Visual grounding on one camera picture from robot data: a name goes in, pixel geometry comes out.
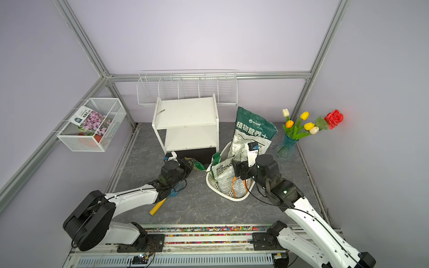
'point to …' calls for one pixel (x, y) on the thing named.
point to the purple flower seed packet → (90, 120)
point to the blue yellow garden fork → (157, 206)
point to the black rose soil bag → (223, 172)
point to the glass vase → (287, 142)
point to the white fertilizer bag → (238, 151)
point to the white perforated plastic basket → (225, 152)
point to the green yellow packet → (197, 164)
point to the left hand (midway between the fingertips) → (197, 159)
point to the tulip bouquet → (296, 130)
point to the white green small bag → (216, 159)
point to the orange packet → (239, 188)
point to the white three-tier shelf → (186, 123)
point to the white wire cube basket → (77, 139)
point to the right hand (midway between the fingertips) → (240, 158)
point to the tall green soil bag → (251, 127)
